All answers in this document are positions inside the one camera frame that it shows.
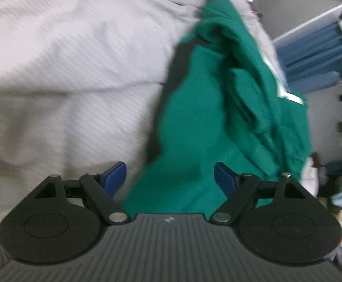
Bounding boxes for grey bed sheet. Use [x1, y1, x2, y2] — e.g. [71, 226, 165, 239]
[0, 0, 277, 259]

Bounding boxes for green hoodie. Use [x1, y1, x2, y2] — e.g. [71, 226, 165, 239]
[122, 0, 312, 221]

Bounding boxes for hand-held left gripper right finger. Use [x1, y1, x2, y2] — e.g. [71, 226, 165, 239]
[210, 162, 308, 224]

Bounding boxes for blue curtain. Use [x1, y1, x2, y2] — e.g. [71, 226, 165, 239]
[277, 23, 342, 84]

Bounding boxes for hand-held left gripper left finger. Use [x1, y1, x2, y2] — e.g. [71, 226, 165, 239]
[33, 161, 129, 224]

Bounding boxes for blue covered chair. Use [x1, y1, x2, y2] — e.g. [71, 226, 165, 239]
[288, 71, 341, 93]

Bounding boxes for grey wardrobe cabinet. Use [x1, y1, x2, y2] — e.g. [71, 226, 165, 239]
[272, 2, 342, 43]

